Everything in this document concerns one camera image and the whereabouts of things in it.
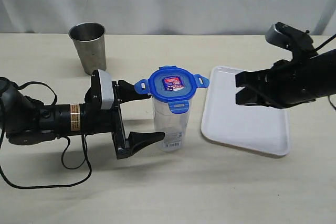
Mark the white backdrop curtain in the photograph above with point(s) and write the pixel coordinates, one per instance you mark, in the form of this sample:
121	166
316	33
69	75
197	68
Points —
169	17

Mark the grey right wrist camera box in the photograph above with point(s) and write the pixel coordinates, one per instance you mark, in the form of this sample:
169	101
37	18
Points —
288	38

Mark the white rectangular tray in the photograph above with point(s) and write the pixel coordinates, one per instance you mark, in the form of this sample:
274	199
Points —
254	128

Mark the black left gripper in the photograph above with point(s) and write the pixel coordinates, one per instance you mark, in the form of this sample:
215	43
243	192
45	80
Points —
94	121

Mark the blue plastic lid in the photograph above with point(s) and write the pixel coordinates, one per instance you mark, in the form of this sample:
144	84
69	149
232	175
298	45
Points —
173	86

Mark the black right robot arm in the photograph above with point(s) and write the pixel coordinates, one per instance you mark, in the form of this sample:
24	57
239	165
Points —
323	74

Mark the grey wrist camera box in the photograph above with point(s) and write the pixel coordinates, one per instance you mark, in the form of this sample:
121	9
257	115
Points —
288	38
100	94

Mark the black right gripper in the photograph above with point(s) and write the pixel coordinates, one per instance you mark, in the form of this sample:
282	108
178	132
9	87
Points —
284	85

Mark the stainless steel cup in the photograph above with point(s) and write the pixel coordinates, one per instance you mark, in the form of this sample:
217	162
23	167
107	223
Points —
88	39

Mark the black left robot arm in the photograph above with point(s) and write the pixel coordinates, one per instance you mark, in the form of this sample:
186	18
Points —
27	121

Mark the clear plastic container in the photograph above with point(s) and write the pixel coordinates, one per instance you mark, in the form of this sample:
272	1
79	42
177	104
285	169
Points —
172	119

